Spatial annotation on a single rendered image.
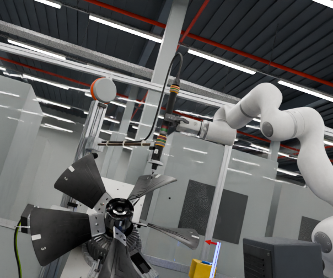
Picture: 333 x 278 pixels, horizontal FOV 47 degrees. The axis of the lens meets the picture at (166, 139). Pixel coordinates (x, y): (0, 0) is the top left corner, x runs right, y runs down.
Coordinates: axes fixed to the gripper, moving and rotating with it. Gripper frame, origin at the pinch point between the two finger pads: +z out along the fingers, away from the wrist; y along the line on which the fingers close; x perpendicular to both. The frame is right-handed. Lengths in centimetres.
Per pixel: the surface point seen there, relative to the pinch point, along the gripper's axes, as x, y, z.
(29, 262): -85, 71, 56
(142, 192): -33.6, 7.8, 2.4
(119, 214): -45.4, -7.1, 9.2
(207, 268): -60, 21, -36
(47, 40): 282, 667, 300
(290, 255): -44, -83, -33
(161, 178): -24.8, 15.5, -4.9
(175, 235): -48, -7, -15
